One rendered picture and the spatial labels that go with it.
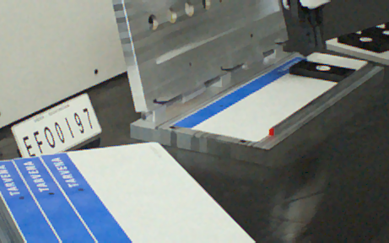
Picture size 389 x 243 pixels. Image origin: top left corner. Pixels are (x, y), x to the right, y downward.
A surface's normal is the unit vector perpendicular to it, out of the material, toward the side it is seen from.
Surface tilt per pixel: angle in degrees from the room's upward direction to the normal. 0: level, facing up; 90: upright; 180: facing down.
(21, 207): 0
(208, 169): 0
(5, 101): 90
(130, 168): 0
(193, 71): 76
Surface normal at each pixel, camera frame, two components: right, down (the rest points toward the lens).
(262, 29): 0.81, -0.07
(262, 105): -0.01, -0.95
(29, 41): 0.84, 0.16
